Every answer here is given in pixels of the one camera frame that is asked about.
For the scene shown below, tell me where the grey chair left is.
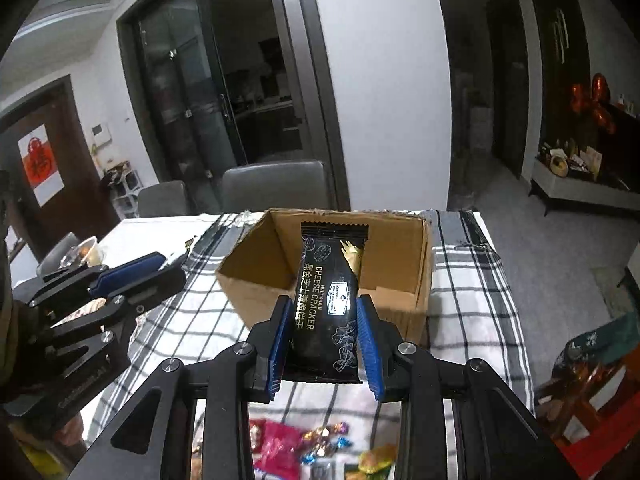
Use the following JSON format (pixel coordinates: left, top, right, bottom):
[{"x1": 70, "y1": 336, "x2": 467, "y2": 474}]
[{"x1": 138, "y1": 180, "x2": 191, "y2": 218}]

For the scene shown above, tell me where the white shoe rack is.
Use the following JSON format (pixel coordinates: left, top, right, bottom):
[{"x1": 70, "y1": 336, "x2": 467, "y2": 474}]
[{"x1": 101, "y1": 160, "x2": 142, "y2": 220}]

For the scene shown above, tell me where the yellow orange snack packet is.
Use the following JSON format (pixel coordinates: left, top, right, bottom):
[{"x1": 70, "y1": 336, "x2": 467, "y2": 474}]
[{"x1": 358, "y1": 443, "x2": 397, "y2": 474}]

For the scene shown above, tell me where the blue foil candy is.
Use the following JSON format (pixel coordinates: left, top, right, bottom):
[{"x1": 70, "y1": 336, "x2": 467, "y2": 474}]
[{"x1": 298, "y1": 437, "x2": 352, "y2": 465}]

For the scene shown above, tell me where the red fu door poster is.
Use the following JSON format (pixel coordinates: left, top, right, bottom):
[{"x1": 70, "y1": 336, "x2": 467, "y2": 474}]
[{"x1": 17, "y1": 125, "x2": 64, "y2": 207}]

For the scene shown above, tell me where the dark glass sliding door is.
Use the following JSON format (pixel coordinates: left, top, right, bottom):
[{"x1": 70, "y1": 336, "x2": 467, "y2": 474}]
[{"x1": 116, "y1": 0, "x2": 350, "y2": 212}]

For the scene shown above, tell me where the red white snack packet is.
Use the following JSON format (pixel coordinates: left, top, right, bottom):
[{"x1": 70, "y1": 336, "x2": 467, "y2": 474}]
[{"x1": 248, "y1": 418, "x2": 266, "y2": 455}]

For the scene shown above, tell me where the clear fruit bowl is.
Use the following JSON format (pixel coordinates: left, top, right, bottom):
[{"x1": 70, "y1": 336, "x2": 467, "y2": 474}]
[{"x1": 60, "y1": 236, "x2": 104, "y2": 269}]

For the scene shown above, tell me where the grey chair near box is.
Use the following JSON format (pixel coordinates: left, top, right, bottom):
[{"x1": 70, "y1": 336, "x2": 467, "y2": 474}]
[{"x1": 221, "y1": 160, "x2": 331, "y2": 212}]

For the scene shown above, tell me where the brown cardboard box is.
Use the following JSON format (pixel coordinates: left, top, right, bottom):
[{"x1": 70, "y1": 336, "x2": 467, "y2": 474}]
[{"x1": 217, "y1": 209, "x2": 432, "y2": 350}]

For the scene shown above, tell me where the white low tv cabinet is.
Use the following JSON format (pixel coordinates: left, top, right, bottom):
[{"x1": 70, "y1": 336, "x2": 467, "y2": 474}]
[{"x1": 529, "y1": 160, "x2": 639, "y2": 219}]

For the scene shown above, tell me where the pink snack packet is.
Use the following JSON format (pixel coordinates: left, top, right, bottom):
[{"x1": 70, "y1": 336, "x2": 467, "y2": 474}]
[{"x1": 254, "y1": 419, "x2": 303, "y2": 480}]

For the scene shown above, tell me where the red foil balloon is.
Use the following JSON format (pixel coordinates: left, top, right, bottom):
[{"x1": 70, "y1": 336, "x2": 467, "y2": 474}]
[{"x1": 570, "y1": 73, "x2": 615, "y2": 134}]

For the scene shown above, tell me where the wall intercom panel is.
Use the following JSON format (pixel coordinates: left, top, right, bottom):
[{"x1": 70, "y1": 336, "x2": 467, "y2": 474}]
[{"x1": 91, "y1": 122, "x2": 112, "y2": 148}]

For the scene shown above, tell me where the person's left hand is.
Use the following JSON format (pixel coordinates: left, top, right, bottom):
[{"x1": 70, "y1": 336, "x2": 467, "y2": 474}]
[{"x1": 8, "y1": 410, "x2": 87, "y2": 480}]

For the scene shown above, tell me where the black white plaid tablecloth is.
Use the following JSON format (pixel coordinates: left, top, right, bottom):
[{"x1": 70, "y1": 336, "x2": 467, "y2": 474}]
[{"x1": 81, "y1": 210, "x2": 534, "y2": 463}]

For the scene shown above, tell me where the red gift bag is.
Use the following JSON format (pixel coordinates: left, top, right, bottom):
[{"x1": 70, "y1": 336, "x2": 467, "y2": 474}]
[{"x1": 535, "y1": 311, "x2": 639, "y2": 479}]

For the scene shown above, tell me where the black cheese cracker packet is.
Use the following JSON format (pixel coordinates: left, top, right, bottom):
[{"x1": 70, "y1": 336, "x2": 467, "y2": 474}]
[{"x1": 284, "y1": 222, "x2": 369, "y2": 384}]

